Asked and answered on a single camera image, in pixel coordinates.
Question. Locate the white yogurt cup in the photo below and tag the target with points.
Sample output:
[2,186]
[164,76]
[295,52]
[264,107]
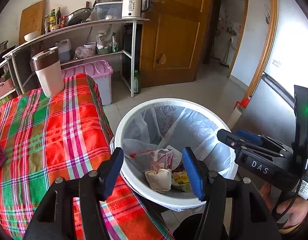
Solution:
[160,181]

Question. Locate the plaid tablecloth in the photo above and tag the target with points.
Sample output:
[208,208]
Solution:
[65,136]

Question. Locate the white metal shelf rack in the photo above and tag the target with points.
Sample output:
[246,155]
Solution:
[90,41]

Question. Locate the white electric kettle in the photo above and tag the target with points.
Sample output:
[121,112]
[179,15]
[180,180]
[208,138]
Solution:
[134,8]

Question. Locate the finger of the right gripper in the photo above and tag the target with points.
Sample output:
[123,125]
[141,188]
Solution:
[249,137]

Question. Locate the yellow snack wrapper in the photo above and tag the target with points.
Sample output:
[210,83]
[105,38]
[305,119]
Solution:
[180,181]

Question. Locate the wooden cutting board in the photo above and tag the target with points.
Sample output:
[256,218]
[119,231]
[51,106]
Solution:
[32,20]

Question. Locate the white brown pitcher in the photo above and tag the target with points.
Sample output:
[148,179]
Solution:
[48,70]

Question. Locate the pink basket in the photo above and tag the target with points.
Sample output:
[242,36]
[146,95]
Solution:
[6,86]

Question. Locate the wooden door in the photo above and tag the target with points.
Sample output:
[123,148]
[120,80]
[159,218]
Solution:
[172,41]

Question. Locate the steel steamer pot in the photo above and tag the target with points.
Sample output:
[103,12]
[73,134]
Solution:
[3,46]

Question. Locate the green label sauce bottle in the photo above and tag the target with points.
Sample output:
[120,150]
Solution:
[53,21]

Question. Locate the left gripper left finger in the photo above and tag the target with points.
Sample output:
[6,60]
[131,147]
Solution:
[54,217]

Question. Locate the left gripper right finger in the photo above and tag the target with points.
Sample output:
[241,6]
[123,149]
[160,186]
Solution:
[250,216]

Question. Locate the pink strawberry milk carton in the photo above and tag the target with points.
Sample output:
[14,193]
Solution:
[161,159]

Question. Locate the white bowl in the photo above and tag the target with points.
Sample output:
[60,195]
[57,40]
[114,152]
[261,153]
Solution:
[30,36]

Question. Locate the person right hand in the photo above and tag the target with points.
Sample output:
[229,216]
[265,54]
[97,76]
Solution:
[298,220]

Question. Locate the white trash bin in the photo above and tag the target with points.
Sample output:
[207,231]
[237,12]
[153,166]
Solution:
[173,124]

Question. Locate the clear storage box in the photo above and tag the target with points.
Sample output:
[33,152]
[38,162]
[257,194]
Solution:
[107,11]

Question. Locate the pink lid storage bin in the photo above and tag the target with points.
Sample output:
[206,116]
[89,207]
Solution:
[100,71]

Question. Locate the dark soy sauce bottle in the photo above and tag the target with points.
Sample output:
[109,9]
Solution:
[58,17]

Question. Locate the green glass bottle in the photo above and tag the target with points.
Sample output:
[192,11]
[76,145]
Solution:
[136,82]

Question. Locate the white oil jug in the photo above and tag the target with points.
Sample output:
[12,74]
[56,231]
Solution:
[64,50]

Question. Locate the frying pan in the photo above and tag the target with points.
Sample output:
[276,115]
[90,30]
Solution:
[78,16]

